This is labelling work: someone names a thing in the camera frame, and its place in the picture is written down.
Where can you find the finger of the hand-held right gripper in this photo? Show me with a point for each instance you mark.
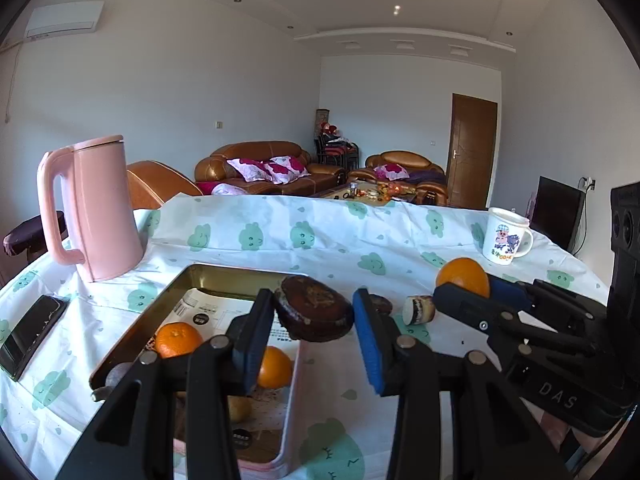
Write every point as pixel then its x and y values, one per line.
pixel 460 302
pixel 507 291

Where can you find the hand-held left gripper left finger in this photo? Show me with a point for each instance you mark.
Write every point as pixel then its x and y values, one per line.
pixel 257 350

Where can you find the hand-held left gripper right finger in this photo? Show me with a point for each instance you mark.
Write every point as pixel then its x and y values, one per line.
pixel 370 340

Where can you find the orange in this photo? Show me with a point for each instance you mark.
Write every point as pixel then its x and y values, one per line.
pixel 462 275
pixel 277 367
pixel 177 340

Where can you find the dark brown round cake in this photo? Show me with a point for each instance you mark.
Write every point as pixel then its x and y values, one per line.
pixel 312 310

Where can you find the pink metal tin box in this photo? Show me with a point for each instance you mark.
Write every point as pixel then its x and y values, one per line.
pixel 220 276

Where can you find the small roll cake piece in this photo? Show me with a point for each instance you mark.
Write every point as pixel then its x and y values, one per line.
pixel 419 310

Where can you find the white cartoon mug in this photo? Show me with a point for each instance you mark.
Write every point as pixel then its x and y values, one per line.
pixel 502 240

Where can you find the printed paper sheet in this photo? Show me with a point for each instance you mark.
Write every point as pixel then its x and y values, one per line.
pixel 200 310

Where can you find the black television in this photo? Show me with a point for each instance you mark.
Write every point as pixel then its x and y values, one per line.
pixel 555 212

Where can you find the cloud print tablecloth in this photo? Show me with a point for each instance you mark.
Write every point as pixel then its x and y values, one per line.
pixel 350 240

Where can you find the purple blanket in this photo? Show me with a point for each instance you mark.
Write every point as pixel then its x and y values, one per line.
pixel 427 178

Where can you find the brown wooden door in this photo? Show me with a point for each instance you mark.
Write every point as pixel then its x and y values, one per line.
pixel 472 152

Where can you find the cluttered coffee table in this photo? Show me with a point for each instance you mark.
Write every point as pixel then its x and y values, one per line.
pixel 365 195

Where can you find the pink flower cushion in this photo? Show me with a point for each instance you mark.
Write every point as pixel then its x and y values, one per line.
pixel 391 171

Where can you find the brown leather armchair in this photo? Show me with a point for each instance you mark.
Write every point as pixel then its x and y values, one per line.
pixel 400 157

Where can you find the white magenta flower cushion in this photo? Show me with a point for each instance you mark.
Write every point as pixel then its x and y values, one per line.
pixel 287 169
pixel 249 169

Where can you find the stacked black chairs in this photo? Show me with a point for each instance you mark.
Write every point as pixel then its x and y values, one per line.
pixel 337 152

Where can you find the orange leather chair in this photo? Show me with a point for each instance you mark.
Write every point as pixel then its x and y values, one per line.
pixel 155 182

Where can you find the brown leather sofa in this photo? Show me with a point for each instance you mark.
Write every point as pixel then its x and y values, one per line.
pixel 255 151

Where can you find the pink electric kettle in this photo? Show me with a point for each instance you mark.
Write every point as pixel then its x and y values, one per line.
pixel 100 210

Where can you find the tall floor vase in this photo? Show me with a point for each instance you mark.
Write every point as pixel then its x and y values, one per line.
pixel 321 117

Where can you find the black smartphone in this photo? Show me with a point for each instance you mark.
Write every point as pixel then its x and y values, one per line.
pixel 30 332

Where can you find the white air conditioner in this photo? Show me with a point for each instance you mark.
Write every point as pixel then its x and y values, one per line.
pixel 65 19

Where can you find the wall power socket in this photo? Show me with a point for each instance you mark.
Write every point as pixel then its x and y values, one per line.
pixel 589 183

